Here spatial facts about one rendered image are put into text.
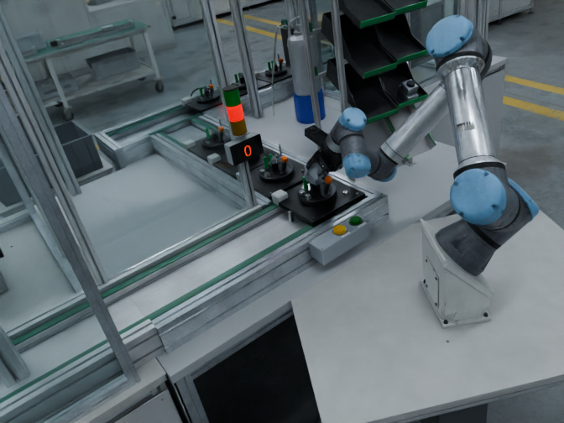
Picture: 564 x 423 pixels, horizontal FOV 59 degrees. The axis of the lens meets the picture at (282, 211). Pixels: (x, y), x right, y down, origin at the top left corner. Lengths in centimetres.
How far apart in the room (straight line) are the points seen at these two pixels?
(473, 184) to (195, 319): 83
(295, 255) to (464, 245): 54
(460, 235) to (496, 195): 20
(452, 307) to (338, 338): 31
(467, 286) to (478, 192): 28
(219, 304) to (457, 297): 66
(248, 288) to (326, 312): 25
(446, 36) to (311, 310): 83
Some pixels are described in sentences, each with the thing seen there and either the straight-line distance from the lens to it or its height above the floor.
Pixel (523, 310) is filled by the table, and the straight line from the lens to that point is 151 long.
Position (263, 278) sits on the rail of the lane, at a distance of 155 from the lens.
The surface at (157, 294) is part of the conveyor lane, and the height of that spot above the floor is 92.
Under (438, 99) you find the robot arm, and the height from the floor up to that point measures 135.
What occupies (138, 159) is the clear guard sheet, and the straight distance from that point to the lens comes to 158.
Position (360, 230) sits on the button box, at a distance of 164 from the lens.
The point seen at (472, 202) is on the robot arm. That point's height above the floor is 125.
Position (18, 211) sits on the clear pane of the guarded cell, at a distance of 116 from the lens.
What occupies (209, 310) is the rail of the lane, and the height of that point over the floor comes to 92.
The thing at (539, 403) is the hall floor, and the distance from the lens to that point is 242.
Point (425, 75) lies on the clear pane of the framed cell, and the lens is 300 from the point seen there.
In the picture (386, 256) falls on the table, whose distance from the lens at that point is 167.
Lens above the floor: 190
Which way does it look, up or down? 32 degrees down
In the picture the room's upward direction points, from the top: 11 degrees counter-clockwise
